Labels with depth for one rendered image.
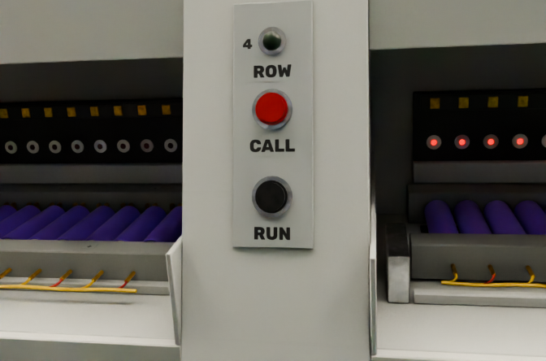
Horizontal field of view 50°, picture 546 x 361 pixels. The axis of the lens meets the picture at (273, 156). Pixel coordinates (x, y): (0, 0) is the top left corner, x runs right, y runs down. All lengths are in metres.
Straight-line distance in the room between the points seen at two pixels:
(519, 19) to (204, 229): 0.19
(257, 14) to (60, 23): 0.11
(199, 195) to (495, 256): 0.17
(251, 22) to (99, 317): 0.18
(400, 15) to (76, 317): 0.24
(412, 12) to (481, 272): 0.15
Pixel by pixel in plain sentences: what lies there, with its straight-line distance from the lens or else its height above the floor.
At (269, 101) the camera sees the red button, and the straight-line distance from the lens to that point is 0.29.
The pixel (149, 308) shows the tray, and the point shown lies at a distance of 0.35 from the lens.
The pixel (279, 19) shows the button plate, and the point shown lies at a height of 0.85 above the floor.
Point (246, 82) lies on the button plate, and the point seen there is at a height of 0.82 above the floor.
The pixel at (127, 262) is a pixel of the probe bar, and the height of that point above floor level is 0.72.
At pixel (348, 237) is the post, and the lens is 0.29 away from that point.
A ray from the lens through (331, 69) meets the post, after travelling 0.29.
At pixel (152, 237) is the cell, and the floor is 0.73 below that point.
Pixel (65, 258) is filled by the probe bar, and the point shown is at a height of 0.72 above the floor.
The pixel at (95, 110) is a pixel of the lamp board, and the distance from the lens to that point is 0.50.
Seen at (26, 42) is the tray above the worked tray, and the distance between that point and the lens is 0.36.
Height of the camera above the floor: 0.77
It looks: 3 degrees up
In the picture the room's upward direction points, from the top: straight up
